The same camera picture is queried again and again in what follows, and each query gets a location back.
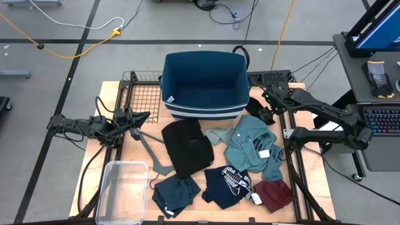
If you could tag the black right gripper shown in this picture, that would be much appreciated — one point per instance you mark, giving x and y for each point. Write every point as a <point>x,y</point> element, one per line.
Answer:
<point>266,116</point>

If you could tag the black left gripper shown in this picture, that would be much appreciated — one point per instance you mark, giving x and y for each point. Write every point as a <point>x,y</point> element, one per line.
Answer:
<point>125,118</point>

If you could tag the small black cloth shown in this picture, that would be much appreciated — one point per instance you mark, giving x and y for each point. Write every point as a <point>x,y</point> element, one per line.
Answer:
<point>252,106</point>

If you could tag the teal dotted shirt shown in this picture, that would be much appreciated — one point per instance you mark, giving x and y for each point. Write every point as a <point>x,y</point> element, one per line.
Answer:
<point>247,147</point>

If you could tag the light green cloth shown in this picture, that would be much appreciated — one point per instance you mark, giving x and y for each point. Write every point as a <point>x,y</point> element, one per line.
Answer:
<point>218,135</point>

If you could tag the teal blue cloth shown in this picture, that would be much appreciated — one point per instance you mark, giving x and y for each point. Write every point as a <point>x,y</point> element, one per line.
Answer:
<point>273,168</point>

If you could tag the black sweater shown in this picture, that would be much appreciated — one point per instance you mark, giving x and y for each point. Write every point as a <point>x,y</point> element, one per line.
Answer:
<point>187,147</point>

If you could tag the maroon cloth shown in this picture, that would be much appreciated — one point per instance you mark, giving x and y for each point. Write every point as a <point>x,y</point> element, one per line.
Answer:
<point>275,195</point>

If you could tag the dark teal knit sweater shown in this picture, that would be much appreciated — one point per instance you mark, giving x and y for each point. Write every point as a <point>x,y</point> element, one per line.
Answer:
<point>175,193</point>

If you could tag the navy printed t-shirt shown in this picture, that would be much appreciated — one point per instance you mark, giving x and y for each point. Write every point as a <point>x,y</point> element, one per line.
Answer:
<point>218,187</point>

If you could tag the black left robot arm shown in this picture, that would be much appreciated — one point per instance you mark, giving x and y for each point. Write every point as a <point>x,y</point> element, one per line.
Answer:
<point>90,128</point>

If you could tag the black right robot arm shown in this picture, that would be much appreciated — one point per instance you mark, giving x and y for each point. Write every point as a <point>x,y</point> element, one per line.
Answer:
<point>325,136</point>

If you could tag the grey clothes hanger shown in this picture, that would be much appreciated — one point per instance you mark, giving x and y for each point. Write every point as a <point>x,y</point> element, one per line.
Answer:
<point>147,153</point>

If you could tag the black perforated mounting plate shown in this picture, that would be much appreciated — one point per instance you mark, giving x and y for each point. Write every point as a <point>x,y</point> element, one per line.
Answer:
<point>270,76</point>

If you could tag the white box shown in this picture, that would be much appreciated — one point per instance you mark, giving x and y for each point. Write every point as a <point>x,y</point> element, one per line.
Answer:
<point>328,126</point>

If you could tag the navy white striped fabric bin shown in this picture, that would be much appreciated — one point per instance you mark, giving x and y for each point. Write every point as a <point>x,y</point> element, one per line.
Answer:
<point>203,93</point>

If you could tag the clear plastic tub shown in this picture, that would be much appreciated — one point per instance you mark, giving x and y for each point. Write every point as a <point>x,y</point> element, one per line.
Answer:
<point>122,193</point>

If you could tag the grey computer cart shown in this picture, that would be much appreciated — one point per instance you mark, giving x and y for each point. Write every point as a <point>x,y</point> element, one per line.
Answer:
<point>353,78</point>

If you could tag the grey black work gloves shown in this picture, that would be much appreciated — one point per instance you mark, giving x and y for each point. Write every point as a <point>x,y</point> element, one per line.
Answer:
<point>376,78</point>

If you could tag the backlit black keyboard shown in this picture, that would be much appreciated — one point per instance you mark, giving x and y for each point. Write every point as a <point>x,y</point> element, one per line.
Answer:
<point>384,120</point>

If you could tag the black round floor plug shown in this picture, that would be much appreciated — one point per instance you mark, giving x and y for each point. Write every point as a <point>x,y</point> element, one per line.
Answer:
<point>40,46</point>

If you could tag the grey metal stand foot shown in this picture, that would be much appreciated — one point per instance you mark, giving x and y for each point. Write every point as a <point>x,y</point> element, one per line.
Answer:
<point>31,2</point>
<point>15,74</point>

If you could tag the black monitor stand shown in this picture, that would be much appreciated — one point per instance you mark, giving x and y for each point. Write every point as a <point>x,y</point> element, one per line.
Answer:
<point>365,22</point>

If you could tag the computer monitor screen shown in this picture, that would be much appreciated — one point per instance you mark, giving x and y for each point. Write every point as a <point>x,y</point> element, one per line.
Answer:
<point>384,31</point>

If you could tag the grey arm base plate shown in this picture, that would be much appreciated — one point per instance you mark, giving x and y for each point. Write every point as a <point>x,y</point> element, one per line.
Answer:
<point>287,133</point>

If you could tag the black metal table frame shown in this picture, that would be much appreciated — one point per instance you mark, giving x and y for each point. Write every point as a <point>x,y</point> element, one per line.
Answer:
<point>121,93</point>

